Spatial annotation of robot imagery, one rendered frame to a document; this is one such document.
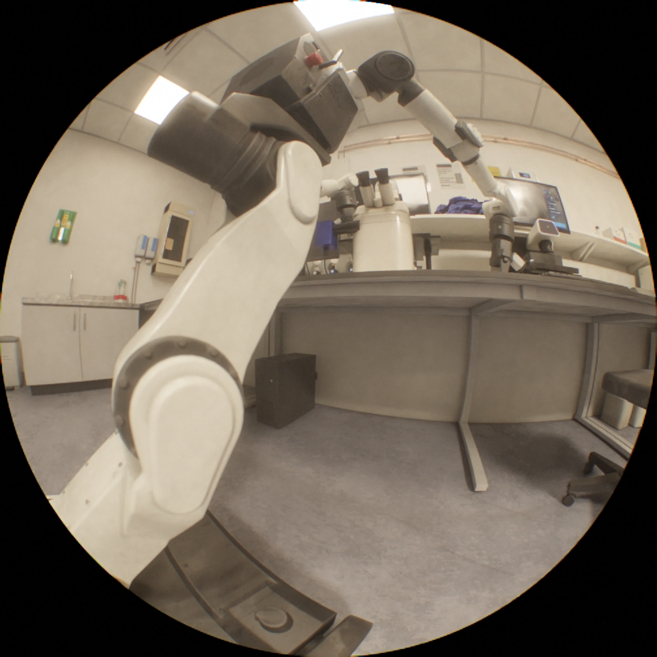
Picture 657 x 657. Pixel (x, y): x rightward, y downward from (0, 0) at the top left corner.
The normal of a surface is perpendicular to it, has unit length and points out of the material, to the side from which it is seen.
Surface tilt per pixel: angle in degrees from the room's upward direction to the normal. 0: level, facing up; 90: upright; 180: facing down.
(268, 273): 110
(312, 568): 0
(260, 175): 132
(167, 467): 90
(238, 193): 171
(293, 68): 116
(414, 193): 86
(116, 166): 90
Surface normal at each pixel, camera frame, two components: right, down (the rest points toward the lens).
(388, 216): -0.43, 0.00
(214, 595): 0.04, -1.00
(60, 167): 0.90, 0.04
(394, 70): -0.04, 0.76
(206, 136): 0.58, 0.62
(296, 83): 0.76, 0.47
